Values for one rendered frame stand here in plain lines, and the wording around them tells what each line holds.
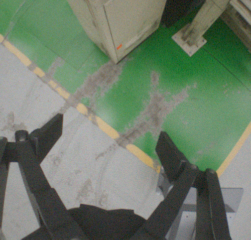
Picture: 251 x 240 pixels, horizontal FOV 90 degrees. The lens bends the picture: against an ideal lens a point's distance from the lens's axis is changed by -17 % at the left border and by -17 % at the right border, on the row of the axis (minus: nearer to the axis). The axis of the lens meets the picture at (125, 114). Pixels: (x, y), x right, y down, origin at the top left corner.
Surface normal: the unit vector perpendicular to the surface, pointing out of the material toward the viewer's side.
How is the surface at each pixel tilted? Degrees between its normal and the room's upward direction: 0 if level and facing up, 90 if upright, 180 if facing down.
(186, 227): 5
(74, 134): 0
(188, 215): 5
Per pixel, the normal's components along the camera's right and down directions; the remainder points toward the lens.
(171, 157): -0.98, -0.18
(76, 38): -0.04, 0.01
